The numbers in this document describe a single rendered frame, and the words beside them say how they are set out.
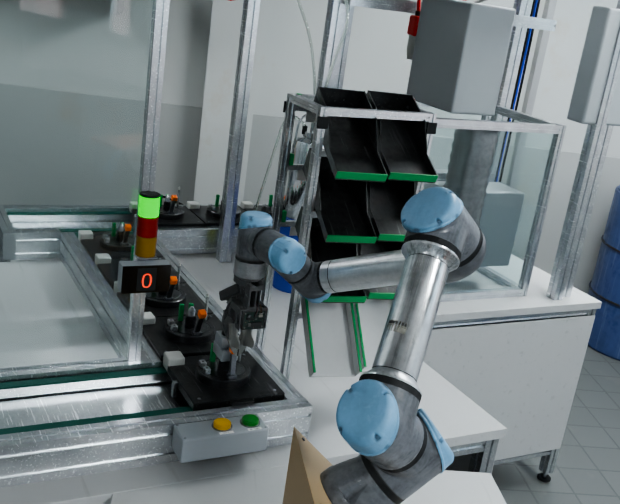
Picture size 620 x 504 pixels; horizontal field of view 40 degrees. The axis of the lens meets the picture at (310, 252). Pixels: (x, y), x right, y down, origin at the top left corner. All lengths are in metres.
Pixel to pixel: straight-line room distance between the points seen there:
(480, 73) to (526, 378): 1.24
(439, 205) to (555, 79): 3.99
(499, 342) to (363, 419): 1.92
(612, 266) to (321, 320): 3.34
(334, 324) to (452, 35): 1.27
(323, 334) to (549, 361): 1.54
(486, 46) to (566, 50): 2.51
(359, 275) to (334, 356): 0.42
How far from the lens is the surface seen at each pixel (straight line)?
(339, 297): 2.12
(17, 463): 1.92
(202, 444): 1.94
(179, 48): 5.16
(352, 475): 1.60
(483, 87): 3.12
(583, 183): 3.40
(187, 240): 3.31
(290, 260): 1.83
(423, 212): 1.63
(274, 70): 5.18
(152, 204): 2.03
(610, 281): 5.39
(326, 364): 2.20
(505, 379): 3.46
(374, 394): 1.47
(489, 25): 3.09
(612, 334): 5.44
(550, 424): 3.77
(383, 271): 1.82
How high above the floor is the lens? 1.97
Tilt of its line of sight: 18 degrees down
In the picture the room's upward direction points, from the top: 8 degrees clockwise
